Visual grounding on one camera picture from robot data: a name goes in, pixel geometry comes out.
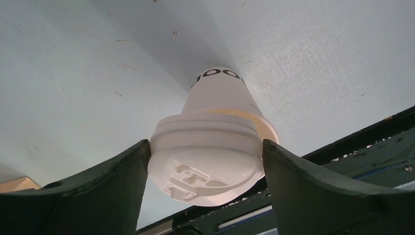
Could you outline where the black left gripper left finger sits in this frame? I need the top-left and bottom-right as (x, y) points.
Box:
(0, 140), (151, 235)

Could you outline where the single white cup lid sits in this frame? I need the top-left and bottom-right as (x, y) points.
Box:
(147, 114), (264, 207)

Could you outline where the brown paper bag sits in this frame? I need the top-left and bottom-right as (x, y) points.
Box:
(0, 177), (41, 193)

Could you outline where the single white paper cup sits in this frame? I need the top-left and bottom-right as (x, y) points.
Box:
(182, 66), (279, 143)

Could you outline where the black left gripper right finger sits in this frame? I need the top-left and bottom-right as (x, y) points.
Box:
(262, 140), (415, 235)

